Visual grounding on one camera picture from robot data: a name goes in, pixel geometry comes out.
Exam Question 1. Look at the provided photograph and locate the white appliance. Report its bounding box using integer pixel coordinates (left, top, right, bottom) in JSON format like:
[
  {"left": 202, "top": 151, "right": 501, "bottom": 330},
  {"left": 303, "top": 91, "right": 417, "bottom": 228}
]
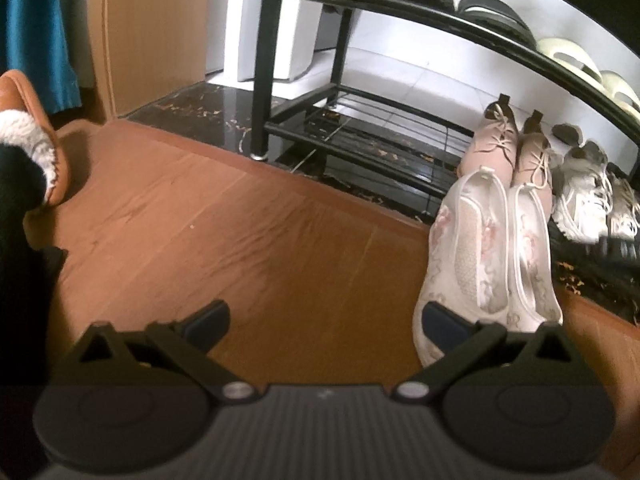
[{"left": 206, "top": 0, "right": 327, "bottom": 84}]

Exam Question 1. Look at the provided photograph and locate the teal curtain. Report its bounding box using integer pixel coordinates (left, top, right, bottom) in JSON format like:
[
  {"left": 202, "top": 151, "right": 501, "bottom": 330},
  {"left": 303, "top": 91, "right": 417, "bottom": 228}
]
[{"left": 0, "top": 0, "right": 83, "bottom": 113}]

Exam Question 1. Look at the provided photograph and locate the pink lace-up shoe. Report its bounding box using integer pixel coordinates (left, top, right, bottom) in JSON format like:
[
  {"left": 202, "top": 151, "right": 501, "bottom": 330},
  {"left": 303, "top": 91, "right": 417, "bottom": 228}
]
[
  {"left": 510, "top": 109, "right": 555, "bottom": 213},
  {"left": 456, "top": 93, "right": 522, "bottom": 192}
]

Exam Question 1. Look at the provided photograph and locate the person's black-clothed leg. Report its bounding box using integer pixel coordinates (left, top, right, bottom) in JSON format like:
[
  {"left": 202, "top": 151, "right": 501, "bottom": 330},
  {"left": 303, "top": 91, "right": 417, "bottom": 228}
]
[{"left": 0, "top": 144, "right": 68, "bottom": 391}]

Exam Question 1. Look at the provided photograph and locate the black metal shoe rack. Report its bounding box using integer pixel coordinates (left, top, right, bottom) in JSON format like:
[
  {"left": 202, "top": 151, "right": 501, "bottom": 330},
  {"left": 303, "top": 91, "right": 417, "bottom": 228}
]
[{"left": 251, "top": 0, "right": 640, "bottom": 221}]

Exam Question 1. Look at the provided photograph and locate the wooden door panel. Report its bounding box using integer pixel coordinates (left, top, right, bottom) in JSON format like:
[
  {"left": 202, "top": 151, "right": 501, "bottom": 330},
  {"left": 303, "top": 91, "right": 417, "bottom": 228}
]
[{"left": 101, "top": 0, "right": 214, "bottom": 117}]

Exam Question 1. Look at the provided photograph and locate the white lace-up sneaker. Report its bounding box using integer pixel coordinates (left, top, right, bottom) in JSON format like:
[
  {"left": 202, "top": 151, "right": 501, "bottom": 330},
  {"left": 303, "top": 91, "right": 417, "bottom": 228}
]
[
  {"left": 606, "top": 169, "right": 640, "bottom": 242},
  {"left": 551, "top": 140, "right": 614, "bottom": 245}
]

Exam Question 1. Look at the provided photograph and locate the white floral mesh shoe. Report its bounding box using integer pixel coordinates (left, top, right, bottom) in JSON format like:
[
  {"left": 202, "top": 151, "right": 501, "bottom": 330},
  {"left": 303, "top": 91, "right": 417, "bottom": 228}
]
[
  {"left": 414, "top": 166, "right": 512, "bottom": 367},
  {"left": 506, "top": 184, "right": 564, "bottom": 335}
]

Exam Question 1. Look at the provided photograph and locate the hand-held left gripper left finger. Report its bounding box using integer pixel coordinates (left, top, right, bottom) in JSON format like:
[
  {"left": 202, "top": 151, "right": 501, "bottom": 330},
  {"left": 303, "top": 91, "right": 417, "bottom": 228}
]
[{"left": 75, "top": 300, "right": 262, "bottom": 406}]

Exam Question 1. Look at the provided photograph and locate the brown fleece-lined slipper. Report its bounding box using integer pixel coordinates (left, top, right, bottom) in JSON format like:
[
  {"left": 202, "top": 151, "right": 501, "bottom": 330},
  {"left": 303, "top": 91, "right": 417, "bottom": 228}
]
[{"left": 0, "top": 69, "right": 72, "bottom": 207}]

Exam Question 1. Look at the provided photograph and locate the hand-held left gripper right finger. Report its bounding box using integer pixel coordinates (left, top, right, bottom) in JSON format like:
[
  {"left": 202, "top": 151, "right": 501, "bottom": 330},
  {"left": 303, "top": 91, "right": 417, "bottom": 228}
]
[{"left": 394, "top": 302, "right": 574, "bottom": 406}]

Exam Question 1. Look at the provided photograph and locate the cream slipper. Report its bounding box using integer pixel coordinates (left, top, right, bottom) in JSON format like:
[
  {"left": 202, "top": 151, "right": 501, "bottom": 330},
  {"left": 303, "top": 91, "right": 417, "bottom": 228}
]
[
  {"left": 536, "top": 37, "right": 604, "bottom": 84},
  {"left": 599, "top": 70, "right": 640, "bottom": 112}
]

